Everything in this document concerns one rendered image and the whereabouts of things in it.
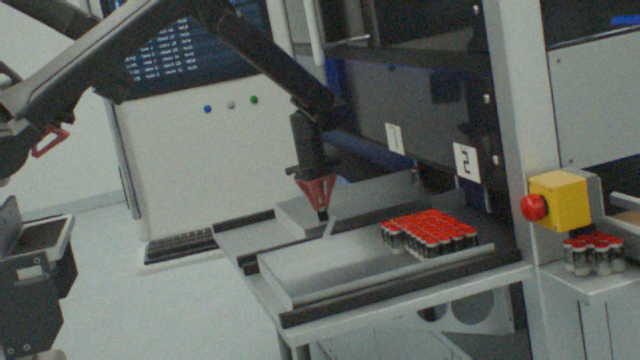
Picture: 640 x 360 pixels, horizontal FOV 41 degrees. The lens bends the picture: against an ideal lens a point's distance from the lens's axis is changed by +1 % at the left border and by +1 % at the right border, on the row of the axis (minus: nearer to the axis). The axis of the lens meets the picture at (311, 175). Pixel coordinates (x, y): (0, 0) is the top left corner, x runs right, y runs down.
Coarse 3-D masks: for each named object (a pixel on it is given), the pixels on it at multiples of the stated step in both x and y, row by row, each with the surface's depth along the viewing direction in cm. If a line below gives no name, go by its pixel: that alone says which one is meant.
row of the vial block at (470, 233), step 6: (432, 210) 154; (432, 216) 152; (438, 216) 150; (444, 216) 149; (450, 216) 148; (450, 222) 145; (456, 222) 144; (462, 222) 143; (456, 228) 143; (462, 228) 141; (468, 228) 140; (468, 234) 138; (474, 234) 138; (468, 240) 139; (474, 240) 138; (468, 246) 139; (474, 246) 139
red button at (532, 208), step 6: (522, 198) 122; (528, 198) 121; (534, 198) 121; (540, 198) 121; (522, 204) 122; (528, 204) 121; (534, 204) 120; (540, 204) 120; (522, 210) 122; (528, 210) 121; (534, 210) 120; (540, 210) 120; (528, 216) 121; (534, 216) 121; (540, 216) 121
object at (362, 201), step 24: (336, 192) 190; (360, 192) 192; (384, 192) 191; (408, 192) 187; (432, 192) 183; (456, 192) 170; (288, 216) 174; (312, 216) 183; (360, 216) 165; (384, 216) 166
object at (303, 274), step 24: (312, 240) 154; (336, 240) 155; (360, 240) 156; (264, 264) 146; (288, 264) 154; (312, 264) 151; (336, 264) 149; (360, 264) 147; (384, 264) 144; (408, 264) 142; (432, 264) 133; (288, 288) 142; (312, 288) 139; (336, 288) 129; (360, 288) 130
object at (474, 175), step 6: (456, 144) 148; (456, 150) 148; (462, 150) 146; (468, 150) 144; (474, 150) 141; (456, 156) 149; (462, 156) 147; (468, 156) 144; (474, 156) 142; (456, 162) 150; (462, 162) 147; (474, 162) 143; (462, 168) 148; (468, 168) 145; (474, 168) 143; (462, 174) 149; (468, 174) 146; (474, 174) 144; (474, 180) 144
